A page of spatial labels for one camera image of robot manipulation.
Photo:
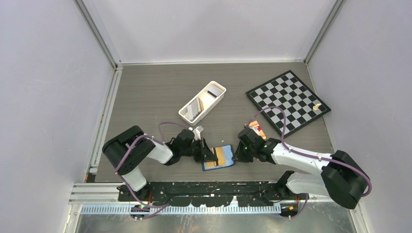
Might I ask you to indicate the gold credit card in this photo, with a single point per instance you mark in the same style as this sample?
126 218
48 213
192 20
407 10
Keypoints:
219 152
210 164

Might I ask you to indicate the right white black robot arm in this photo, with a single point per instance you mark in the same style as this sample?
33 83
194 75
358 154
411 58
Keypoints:
336 176

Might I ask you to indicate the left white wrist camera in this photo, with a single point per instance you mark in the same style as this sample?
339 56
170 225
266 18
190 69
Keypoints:
197 132

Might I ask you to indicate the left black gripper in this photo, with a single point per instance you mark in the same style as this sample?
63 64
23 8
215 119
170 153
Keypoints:
203 148

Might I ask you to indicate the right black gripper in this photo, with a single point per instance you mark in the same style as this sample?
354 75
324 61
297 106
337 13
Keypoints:
240 157

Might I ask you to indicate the grey cards in tray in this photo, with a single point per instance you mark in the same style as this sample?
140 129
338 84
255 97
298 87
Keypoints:
194 109

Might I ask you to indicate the silver card at tray end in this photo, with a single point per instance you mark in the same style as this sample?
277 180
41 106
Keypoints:
214 91

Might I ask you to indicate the beige chess piece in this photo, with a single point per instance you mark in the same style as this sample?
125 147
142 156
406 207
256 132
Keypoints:
316 107

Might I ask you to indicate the aluminium frame rail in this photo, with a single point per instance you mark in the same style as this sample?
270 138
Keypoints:
94 193

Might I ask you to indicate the white plastic tray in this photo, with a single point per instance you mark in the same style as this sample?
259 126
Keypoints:
208 103

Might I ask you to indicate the black white chessboard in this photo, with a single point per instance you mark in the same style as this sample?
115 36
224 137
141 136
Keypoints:
288 92

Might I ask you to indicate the red orange card pack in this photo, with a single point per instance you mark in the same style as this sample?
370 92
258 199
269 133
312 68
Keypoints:
257 128

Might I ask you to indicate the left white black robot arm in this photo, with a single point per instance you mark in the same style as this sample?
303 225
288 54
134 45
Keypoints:
128 149

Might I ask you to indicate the blue card holder wallet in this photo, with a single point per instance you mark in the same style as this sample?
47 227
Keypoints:
228 150

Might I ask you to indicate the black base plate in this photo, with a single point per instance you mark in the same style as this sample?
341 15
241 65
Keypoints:
209 194

